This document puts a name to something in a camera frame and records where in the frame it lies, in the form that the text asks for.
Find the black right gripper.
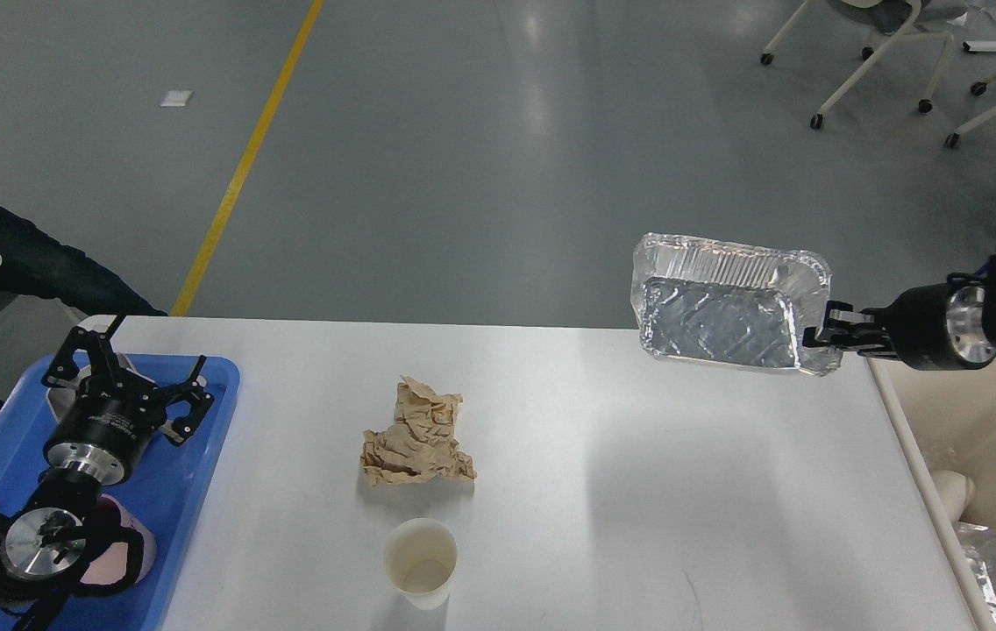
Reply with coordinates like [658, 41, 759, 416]
[801, 283, 996, 371]

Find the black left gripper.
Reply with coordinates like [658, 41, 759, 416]
[40, 315, 214, 487]

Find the aluminium foil tray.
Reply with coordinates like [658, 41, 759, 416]
[630, 233, 843, 377]

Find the pink plastic mug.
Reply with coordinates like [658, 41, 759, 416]
[81, 494, 158, 587]

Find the white paper cup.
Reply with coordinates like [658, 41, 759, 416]
[382, 518, 459, 611]

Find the stainless steel rectangular container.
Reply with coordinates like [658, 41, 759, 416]
[46, 365, 92, 424]

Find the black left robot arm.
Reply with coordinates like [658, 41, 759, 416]
[0, 315, 215, 630]

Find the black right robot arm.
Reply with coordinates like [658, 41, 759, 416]
[801, 252, 996, 371]

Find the blue plastic tray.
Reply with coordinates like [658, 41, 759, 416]
[0, 356, 240, 630]

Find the person in beige sweater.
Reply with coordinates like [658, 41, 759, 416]
[0, 169, 167, 448]

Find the beige plastic bin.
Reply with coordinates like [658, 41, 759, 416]
[868, 346, 996, 631]

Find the white object in bin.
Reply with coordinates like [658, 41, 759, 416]
[929, 470, 978, 522]

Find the white floor tag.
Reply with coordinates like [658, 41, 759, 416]
[159, 89, 194, 109]

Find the crumpled brown paper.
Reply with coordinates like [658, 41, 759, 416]
[360, 375, 477, 487]

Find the white office chair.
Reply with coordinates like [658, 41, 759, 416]
[758, 0, 965, 131]

